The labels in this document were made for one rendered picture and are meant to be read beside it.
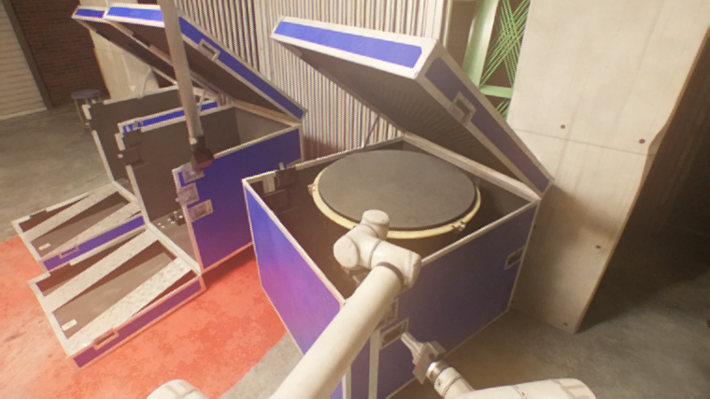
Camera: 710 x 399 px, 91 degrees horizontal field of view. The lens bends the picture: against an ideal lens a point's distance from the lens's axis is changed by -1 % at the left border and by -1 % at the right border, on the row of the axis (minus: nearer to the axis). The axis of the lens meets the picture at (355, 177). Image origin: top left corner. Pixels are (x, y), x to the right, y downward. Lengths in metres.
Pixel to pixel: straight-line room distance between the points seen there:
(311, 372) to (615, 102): 1.71
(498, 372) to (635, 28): 1.81
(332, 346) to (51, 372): 2.20
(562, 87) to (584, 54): 0.16
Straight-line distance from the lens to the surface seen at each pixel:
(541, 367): 2.49
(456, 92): 1.16
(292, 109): 2.67
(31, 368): 2.90
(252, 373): 2.32
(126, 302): 2.84
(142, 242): 3.21
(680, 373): 2.88
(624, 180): 2.13
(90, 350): 2.65
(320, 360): 0.78
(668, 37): 1.97
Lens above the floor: 1.90
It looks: 29 degrees down
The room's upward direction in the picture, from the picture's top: straight up
